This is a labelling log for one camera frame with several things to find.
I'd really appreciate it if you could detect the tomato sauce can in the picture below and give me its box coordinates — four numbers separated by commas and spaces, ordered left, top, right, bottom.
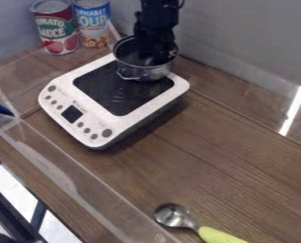
30, 0, 79, 55

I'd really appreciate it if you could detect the white and black stove top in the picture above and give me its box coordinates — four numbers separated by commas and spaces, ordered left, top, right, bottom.
38, 54, 189, 150

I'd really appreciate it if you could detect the silver metal pot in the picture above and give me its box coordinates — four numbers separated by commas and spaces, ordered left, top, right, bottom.
113, 36, 180, 82

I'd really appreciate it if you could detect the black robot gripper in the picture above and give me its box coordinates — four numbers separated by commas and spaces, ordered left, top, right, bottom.
134, 0, 185, 65

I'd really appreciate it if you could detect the blue chair frame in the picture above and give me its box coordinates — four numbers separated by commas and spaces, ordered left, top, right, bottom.
0, 98, 50, 243

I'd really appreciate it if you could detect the spoon with green handle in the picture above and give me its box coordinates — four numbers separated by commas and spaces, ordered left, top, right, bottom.
154, 203, 249, 243

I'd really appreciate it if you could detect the alphabet soup can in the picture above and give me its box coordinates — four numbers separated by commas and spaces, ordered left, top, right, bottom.
73, 0, 111, 48

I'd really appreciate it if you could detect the clear acrylic barrier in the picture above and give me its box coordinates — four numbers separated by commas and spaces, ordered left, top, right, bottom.
0, 47, 301, 243

